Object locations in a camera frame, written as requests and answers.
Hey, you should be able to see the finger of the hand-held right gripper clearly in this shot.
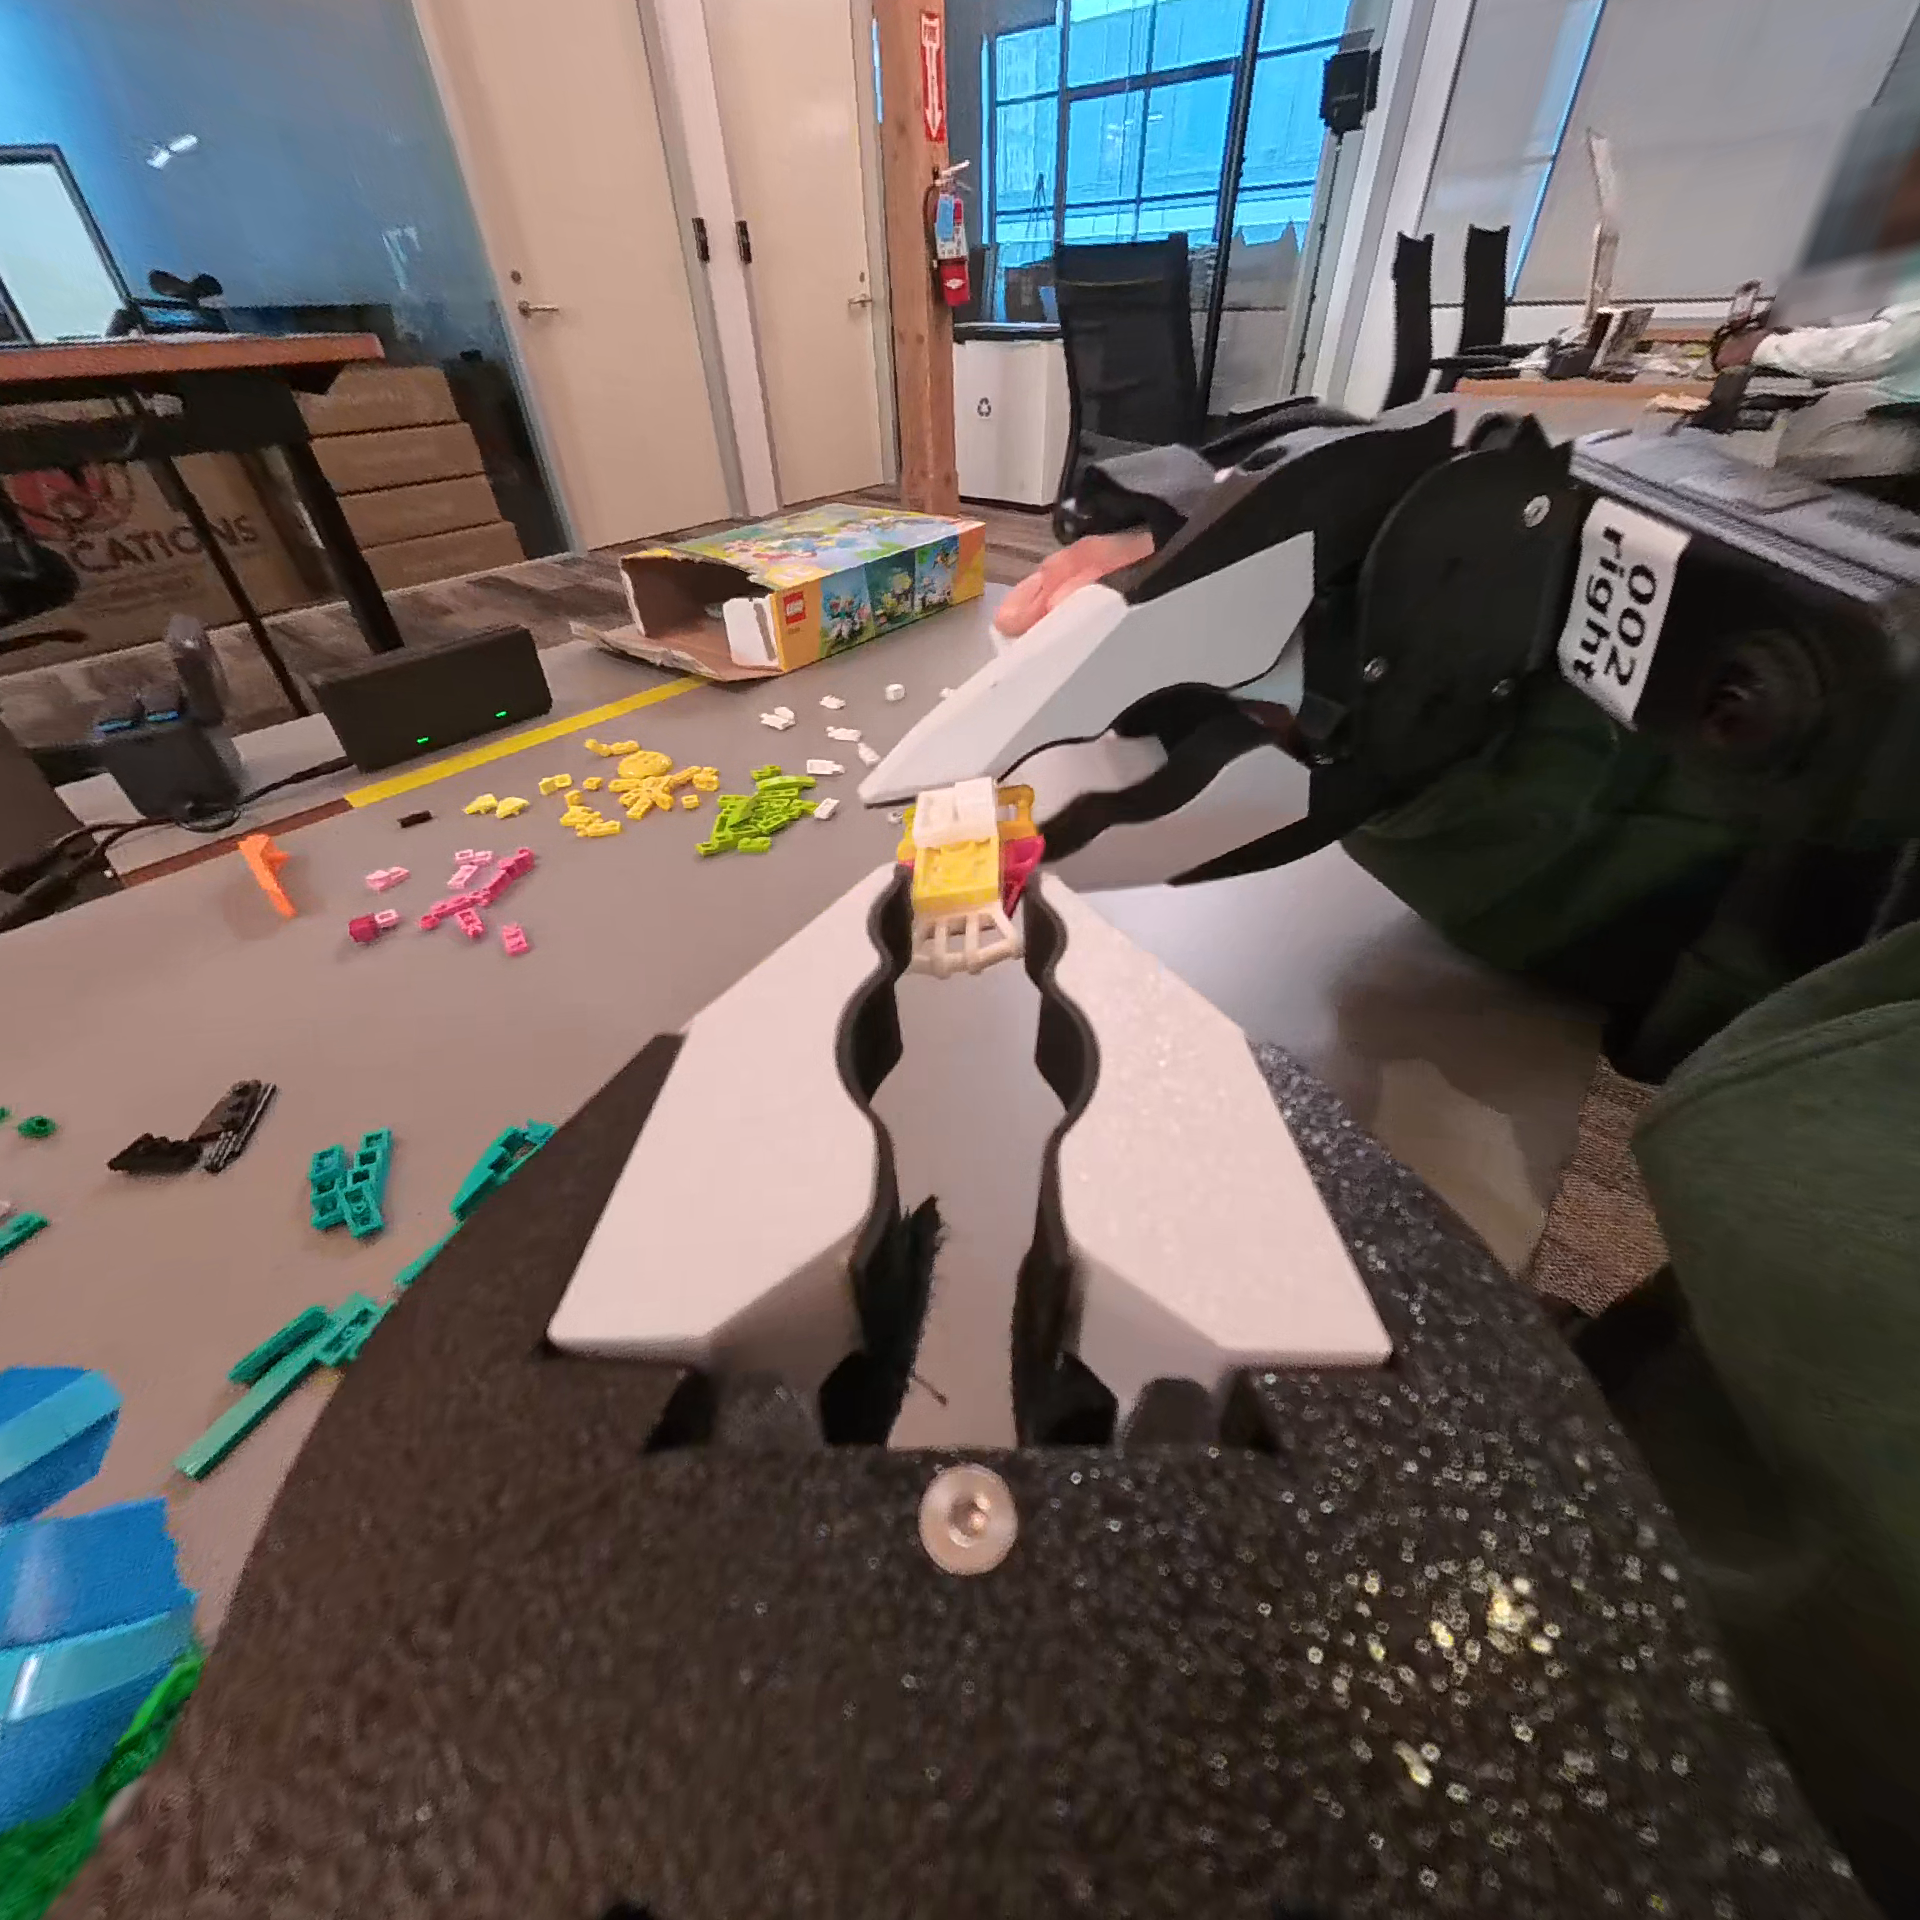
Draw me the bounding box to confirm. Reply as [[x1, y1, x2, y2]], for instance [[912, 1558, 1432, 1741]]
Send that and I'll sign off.
[[857, 527, 1321, 807], [1035, 681, 1355, 895]]

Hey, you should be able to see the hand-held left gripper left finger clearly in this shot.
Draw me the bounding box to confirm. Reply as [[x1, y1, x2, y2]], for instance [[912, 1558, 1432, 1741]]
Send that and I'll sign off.
[[547, 862, 922, 1402]]

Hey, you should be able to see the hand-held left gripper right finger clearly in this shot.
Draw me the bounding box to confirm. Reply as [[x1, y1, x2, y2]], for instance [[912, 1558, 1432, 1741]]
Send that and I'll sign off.
[[1025, 870, 1393, 1418]]

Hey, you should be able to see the magenta and yellow lego assembly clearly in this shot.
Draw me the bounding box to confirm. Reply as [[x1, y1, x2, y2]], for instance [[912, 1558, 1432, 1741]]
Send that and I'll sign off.
[[892, 777, 1052, 985]]

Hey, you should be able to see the person's right forearm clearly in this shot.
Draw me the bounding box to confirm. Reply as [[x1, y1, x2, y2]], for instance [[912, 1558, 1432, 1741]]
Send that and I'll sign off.
[[1336, 674, 1920, 1058]]

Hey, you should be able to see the pile of white lego bricks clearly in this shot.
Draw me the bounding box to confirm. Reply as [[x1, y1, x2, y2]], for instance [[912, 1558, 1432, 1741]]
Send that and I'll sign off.
[[755, 679, 962, 781]]

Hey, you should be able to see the colourful lego box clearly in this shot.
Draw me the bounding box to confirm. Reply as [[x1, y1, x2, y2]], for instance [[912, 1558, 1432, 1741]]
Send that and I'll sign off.
[[570, 507, 993, 686]]

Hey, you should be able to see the pile of lime lego bricks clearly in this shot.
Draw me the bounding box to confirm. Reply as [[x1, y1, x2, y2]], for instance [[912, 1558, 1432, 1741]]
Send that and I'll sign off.
[[694, 766, 824, 862]]

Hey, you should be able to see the pile of teal lego bricks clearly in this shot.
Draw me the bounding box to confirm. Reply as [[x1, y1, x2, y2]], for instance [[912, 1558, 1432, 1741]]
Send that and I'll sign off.
[[171, 1118, 560, 1481]]

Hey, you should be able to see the pile of pink lego bricks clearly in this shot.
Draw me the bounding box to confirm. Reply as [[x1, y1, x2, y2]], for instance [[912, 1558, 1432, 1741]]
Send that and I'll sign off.
[[348, 842, 539, 960]]

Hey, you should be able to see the pile of yellow lego bricks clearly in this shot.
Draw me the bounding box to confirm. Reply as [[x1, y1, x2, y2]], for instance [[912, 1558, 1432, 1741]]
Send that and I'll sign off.
[[463, 735, 724, 839]]

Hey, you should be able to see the black lego piece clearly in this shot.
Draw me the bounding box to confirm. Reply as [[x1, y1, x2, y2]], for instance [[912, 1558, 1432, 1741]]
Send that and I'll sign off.
[[192, 1079, 280, 1171]]

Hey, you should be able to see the green lego foliage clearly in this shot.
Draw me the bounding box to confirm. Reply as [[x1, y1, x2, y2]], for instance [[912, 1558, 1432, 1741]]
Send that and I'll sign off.
[[0, 1640, 208, 1920]]

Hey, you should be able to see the person's right hand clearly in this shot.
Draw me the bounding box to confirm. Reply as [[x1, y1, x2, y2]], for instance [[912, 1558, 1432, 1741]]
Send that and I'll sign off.
[[995, 527, 1162, 639]]

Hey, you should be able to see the white recycling bin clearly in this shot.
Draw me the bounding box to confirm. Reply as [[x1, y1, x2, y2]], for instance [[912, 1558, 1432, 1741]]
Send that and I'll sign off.
[[952, 319, 1073, 510]]

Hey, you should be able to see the black high-back chair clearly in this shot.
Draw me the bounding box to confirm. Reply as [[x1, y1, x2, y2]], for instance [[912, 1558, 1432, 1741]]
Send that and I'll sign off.
[[1447, 222, 1526, 395], [1376, 229, 1446, 413]]

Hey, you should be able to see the black office chair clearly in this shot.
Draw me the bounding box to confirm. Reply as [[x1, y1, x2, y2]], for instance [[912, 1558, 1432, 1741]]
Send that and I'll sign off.
[[1050, 230, 1214, 471]]

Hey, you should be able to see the red fire extinguisher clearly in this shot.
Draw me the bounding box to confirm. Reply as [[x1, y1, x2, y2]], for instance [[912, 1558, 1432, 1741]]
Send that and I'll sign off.
[[920, 160, 982, 311]]

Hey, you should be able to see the white door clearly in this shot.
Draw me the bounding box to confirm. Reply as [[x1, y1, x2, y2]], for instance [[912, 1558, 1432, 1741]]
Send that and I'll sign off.
[[412, 0, 746, 552], [703, 0, 897, 514]]

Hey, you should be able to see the black box with green lights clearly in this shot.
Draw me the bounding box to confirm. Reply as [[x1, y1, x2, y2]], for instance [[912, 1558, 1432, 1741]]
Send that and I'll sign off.
[[307, 621, 554, 775]]

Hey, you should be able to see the person's green sweater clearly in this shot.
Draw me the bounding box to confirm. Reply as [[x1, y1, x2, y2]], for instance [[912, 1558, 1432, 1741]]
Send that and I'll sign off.
[[1628, 921, 1920, 1696]]

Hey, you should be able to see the black charging dock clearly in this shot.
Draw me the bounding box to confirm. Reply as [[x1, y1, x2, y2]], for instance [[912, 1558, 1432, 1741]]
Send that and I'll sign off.
[[82, 615, 252, 825]]

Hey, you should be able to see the stack of cardboard boxes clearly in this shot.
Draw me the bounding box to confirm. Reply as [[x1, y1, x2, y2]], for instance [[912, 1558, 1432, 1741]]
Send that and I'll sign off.
[[0, 359, 523, 653]]

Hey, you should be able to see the wooden desk with black legs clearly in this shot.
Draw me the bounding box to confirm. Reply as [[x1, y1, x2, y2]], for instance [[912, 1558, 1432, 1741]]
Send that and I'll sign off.
[[0, 328, 407, 713]]

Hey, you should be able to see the wooden post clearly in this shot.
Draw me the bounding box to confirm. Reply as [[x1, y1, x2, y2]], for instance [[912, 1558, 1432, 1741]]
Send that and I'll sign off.
[[874, 0, 964, 514]]

